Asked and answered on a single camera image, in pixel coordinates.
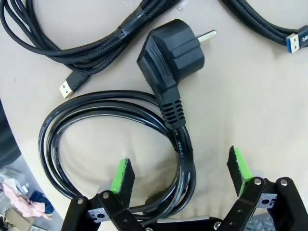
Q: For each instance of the large open cardboard box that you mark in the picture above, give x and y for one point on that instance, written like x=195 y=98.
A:
x=16 y=220

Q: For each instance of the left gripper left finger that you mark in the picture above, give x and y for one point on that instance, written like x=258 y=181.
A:
x=122 y=183

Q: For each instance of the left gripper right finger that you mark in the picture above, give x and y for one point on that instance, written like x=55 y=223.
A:
x=243 y=178

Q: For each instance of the pink checkered cloth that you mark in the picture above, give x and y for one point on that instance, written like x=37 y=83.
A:
x=21 y=199

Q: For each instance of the dark blue cloth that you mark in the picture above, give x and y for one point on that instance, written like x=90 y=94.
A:
x=41 y=199

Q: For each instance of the blue-grey perforated plastic basket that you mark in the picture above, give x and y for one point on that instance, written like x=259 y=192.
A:
x=260 y=223

